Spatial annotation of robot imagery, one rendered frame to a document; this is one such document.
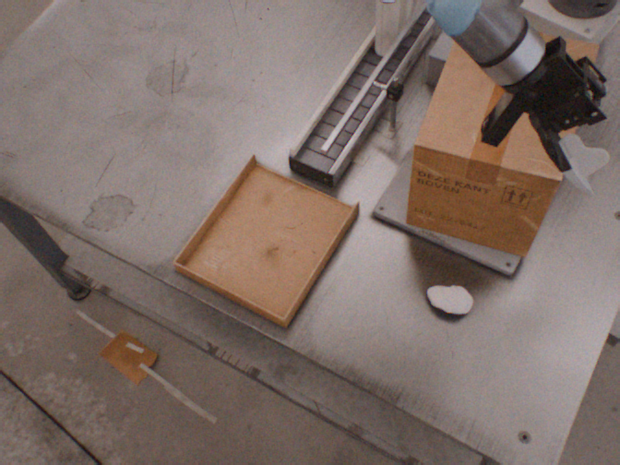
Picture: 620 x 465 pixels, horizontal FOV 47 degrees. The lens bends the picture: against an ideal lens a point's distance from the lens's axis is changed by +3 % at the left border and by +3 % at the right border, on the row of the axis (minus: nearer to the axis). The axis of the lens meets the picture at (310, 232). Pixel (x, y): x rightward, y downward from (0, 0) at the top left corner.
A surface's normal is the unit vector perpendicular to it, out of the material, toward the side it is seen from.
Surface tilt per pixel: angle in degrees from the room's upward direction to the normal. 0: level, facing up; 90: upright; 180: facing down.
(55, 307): 0
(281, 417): 0
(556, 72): 85
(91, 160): 0
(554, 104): 44
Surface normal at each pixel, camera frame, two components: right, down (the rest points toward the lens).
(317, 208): -0.07, -0.49
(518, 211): -0.36, 0.83
